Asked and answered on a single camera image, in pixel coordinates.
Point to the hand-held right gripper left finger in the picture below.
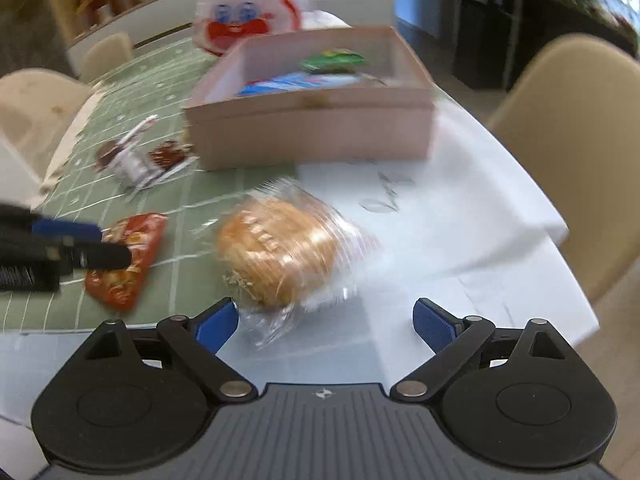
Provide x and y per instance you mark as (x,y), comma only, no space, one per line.
(217,328)

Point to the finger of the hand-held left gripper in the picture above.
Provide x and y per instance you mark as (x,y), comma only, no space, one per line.
(100,257)
(67,229)

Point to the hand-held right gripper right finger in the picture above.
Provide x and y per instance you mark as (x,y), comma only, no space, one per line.
(435,328)

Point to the red-brown printed packet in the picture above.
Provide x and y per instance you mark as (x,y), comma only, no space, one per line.
(142,240)

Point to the small brown packet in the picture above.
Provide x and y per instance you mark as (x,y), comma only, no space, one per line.
(106,155)

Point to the grey silver packet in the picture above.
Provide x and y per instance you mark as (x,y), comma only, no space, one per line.
(131,162)

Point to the round bread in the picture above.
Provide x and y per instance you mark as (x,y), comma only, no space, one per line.
(280,245)

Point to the brown candy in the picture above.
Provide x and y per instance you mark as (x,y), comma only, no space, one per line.
(167,155)

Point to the white stick packet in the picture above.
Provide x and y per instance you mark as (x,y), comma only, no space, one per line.
(141,127)

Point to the pink cardboard box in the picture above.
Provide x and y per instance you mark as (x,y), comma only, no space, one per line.
(300,130)

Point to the blue and white packet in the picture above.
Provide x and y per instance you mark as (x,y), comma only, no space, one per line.
(295,83)

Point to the green packet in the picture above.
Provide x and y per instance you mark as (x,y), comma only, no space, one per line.
(332,60)

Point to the green checked tablecloth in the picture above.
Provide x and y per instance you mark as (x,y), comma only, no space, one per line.
(75,200)

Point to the white paper sheet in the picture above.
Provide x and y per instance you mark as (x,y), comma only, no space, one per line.
(450,185)

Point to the beige chair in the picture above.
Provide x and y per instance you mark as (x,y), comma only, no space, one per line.
(107,55)
(575,135)

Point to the red and white rabbit bag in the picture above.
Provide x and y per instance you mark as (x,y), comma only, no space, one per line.
(235,25)

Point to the black water dispenser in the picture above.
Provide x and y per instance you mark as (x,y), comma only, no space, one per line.
(480,35)

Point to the black cabinet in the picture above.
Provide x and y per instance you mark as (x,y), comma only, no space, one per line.
(550,25)

